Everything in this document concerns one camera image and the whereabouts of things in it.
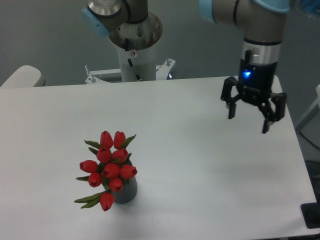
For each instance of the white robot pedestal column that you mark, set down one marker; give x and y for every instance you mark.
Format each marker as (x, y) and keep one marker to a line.
(137, 41)

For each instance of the blue items in clear container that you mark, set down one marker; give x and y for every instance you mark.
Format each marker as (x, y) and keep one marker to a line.
(308, 8)

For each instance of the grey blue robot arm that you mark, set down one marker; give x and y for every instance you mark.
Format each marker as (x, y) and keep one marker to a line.
(263, 22)

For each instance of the black device at table edge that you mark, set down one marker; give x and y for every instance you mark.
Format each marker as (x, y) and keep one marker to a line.
(311, 214)

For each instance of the white chair back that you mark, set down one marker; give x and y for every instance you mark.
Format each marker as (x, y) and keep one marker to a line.
(24, 77)

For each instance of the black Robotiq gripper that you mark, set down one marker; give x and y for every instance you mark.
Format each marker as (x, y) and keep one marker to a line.
(255, 83)

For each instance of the white furniture at right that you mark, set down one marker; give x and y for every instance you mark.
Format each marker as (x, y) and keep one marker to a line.
(309, 113)

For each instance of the white pedestal base frame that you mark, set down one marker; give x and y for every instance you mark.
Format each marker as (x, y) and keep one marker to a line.
(130, 71)

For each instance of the red tulip bouquet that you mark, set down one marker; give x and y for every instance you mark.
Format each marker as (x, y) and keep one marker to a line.
(109, 149)

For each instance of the dark grey ribbed vase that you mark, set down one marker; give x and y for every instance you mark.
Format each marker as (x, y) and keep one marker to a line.
(120, 181)

